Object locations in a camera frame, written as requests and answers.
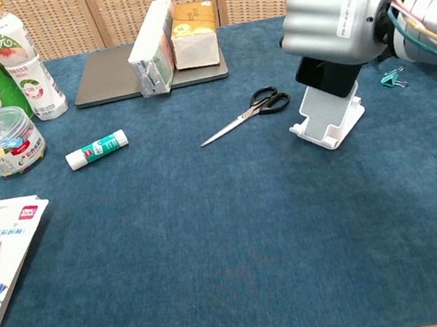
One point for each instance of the blue table cloth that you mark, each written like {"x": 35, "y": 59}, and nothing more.
{"x": 214, "y": 235}

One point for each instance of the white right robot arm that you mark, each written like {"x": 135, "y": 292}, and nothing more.
{"x": 427, "y": 21}

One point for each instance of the black smartphone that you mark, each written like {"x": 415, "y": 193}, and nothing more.
{"x": 328, "y": 78}

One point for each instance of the white folding phone stand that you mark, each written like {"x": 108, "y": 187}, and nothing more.
{"x": 333, "y": 119}

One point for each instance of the white green glue stick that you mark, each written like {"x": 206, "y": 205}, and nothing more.
{"x": 96, "y": 149}

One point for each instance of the yellow white tissue pack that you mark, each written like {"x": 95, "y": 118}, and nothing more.
{"x": 194, "y": 37}

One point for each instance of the blue white tape blister pack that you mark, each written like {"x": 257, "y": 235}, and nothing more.
{"x": 1, "y": 267}

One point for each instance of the grey laptop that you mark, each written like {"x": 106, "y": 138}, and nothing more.
{"x": 108, "y": 79}

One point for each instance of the white long tissue pack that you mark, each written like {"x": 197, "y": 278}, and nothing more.
{"x": 154, "y": 52}

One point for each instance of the teal binder clip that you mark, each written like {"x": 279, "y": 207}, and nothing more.
{"x": 390, "y": 78}

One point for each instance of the white labelled drink bottle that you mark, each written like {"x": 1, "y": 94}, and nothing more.
{"x": 26, "y": 65}

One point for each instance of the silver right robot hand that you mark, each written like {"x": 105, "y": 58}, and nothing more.
{"x": 336, "y": 13}

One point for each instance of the clear tub of binder clips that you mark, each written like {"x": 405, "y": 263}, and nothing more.
{"x": 1, "y": 145}

